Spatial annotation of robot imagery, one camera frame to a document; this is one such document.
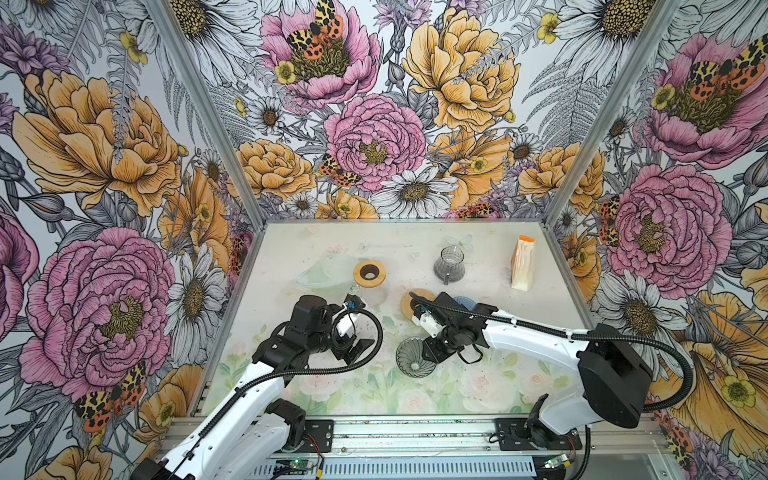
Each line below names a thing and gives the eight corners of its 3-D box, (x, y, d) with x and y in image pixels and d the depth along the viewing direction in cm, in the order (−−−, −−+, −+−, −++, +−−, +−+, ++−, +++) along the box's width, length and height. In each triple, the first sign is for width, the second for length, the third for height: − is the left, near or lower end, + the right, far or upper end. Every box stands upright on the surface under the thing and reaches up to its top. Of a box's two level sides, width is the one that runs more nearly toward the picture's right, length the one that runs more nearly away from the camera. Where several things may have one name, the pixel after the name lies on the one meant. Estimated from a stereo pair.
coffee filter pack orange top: (510, 289, 104) (522, 269, 95) (505, 256, 113) (514, 235, 104) (530, 291, 103) (543, 271, 94) (523, 258, 113) (534, 236, 104)
